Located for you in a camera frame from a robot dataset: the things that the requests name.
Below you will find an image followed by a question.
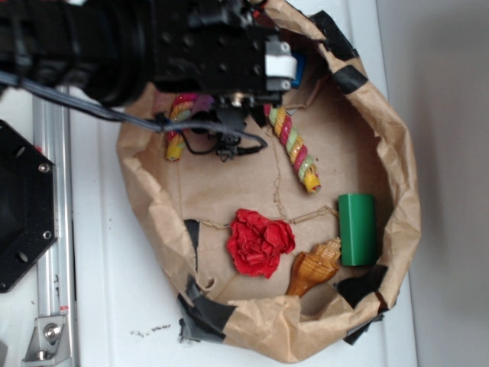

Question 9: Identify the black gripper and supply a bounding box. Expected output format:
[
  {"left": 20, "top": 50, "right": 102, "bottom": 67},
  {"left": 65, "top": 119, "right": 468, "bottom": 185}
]
[{"left": 152, "top": 1, "right": 297, "bottom": 105}]

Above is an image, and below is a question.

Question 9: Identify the multicolored twisted rope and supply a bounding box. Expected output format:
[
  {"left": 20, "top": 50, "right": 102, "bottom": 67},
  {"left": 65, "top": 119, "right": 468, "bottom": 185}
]
[{"left": 164, "top": 93, "right": 322, "bottom": 195}]

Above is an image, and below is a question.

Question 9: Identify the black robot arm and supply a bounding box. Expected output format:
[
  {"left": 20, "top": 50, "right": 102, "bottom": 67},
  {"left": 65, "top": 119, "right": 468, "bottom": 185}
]
[{"left": 1, "top": 1, "right": 296, "bottom": 107}]

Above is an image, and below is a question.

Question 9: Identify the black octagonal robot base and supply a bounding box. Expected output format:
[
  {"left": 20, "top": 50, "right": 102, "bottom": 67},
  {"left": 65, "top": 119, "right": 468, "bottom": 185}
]
[{"left": 1, "top": 120, "right": 57, "bottom": 294}]

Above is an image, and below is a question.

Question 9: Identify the blue block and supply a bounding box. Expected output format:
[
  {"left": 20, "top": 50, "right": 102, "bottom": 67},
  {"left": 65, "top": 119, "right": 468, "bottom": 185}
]
[{"left": 291, "top": 52, "right": 306, "bottom": 89}]

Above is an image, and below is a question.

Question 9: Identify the crumpled brown paper bag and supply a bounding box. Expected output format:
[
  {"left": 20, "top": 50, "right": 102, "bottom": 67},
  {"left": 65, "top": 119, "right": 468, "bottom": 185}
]
[{"left": 117, "top": 1, "right": 421, "bottom": 363}]

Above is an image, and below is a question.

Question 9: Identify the red crumpled paper flower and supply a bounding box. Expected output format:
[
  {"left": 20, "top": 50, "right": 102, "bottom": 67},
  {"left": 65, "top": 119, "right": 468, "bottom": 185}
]
[{"left": 226, "top": 209, "right": 296, "bottom": 279}]

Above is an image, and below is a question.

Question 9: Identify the green rectangular block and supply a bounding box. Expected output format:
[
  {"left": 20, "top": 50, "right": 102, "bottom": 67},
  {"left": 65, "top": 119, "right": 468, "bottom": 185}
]
[{"left": 338, "top": 193, "right": 377, "bottom": 267}]

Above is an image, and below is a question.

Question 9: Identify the brown conch seashell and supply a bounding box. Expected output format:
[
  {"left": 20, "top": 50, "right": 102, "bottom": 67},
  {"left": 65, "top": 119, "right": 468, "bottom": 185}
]
[{"left": 286, "top": 237, "right": 342, "bottom": 297}]

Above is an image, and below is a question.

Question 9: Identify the grey cable bundle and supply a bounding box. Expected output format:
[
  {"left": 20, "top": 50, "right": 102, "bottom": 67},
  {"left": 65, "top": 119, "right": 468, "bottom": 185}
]
[{"left": 0, "top": 70, "right": 268, "bottom": 156}]

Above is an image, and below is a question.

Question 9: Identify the aluminium extrusion rail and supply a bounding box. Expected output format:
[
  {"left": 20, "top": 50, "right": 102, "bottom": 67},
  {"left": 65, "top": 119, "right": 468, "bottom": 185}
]
[{"left": 21, "top": 86, "right": 81, "bottom": 367}]

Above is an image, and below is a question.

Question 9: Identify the metal corner bracket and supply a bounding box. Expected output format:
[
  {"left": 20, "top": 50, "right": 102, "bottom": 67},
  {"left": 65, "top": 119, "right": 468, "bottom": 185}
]
[{"left": 21, "top": 315, "right": 73, "bottom": 366}]

